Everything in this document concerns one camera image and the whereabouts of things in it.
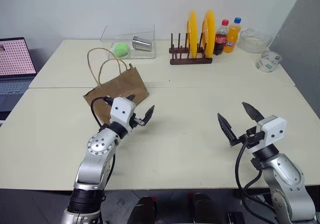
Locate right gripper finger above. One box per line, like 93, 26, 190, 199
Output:
217, 112, 237, 143
241, 102, 265, 122

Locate cola bottle red cap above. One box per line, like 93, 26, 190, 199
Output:
212, 19, 230, 56

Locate metal cup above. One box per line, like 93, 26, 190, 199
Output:
131, 35, 154, 53

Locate yellow plate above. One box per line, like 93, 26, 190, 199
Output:
200, 8, 217, 59
186, 9, 199, 59

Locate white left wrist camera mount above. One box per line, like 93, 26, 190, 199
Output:
109, 97, 137, 130

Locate grey laptop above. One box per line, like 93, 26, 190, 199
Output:
0, 36, 38, 121

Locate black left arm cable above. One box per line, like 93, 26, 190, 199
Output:
90, 96, 116, 131

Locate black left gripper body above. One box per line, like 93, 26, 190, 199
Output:
129, 112, 147, 129

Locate dark rounded shape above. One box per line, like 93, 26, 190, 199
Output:
129, 196, 159, 224
188, 192, 219, 224

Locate dark wooden dish rack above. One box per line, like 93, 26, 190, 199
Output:
168, 32, 214, 65

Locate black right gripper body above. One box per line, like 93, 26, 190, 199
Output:
229, 126, 266, 150

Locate orange soda bottle blue cap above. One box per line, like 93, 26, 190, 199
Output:
222, 16, 243, 54

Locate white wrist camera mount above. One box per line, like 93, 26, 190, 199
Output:
256, 115, 287, 144
109, 97, 137, 130

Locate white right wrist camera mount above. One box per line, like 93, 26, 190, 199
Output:
256, 115, 287, 144

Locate brown paper bag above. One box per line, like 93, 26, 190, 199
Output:
82, 47, 151, 125

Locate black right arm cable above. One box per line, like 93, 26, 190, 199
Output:
234, 139, 279, 224

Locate clear tape roll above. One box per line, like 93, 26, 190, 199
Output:
255, 50, 283, 73

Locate clear plastic box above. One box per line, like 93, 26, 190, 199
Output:
99, 24, 157, 60

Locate clear glass bowl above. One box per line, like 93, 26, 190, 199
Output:
236, 27, 274, 54

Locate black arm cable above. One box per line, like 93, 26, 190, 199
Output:
90, 96, 116, 131
234, 139, 279, 224

